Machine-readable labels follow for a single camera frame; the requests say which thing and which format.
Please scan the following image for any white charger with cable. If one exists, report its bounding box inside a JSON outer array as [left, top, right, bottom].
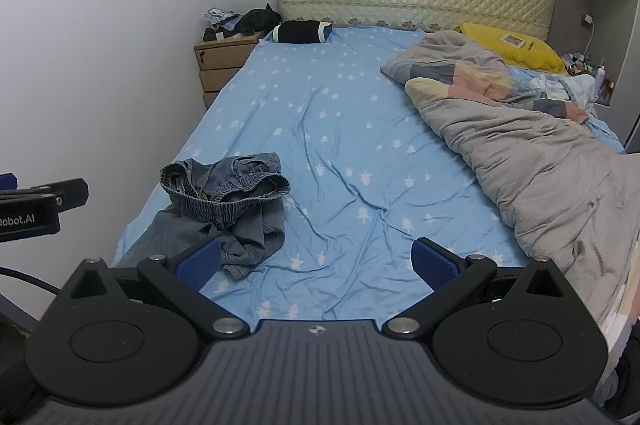
[[581, 15, 597, 56]]

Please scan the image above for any white booklet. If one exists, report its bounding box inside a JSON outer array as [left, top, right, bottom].
[[500, 33, 536, 51]]

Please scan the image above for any light blue printed pillow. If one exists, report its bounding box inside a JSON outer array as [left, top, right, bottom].
[[510, 67, 599, 106]]

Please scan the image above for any light blue starred bedsheet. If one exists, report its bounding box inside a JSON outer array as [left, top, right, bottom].
[[111, 25, 628, 323]]

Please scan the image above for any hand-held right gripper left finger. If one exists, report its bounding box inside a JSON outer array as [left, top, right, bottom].
[[64, 237, 251, 340]]

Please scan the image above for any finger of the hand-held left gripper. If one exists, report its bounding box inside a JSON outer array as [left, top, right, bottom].
[[0, 177, 90, 212]]

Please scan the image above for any blue white printed packet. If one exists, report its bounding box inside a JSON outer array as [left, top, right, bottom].
[[204, 7, 242, 30]]

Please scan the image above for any wooden nightstand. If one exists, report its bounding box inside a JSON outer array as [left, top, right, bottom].
[[194, 30, 268, 110]]

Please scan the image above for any grey shelf unit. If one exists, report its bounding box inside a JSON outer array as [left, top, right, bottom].
[[555, 0, 640, 156]]

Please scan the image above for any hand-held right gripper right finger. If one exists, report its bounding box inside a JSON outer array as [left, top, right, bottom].
[[382, 237, 571, 338]]

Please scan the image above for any black cable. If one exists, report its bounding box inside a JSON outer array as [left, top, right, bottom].
[[0, 267, 61, 297]]

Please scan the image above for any black clothing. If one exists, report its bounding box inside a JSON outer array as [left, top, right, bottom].
[[235, 3, 282, 37]]

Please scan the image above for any grey patchwork quilt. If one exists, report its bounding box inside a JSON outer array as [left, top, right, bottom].
[[381, 30, 640, 326]]

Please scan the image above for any black bolster pillow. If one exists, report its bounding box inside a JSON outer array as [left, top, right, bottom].
[[271, 20, 334, 44]]

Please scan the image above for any yellow cloth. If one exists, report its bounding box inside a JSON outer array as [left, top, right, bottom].
[[460, 23, 568, 74]]

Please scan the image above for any grey sock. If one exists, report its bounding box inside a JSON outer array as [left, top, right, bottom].
[[114, 156, 292, 281]]

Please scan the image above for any clutter of small bottles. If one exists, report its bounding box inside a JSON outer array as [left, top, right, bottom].
[[562, 51, 617, 106]]

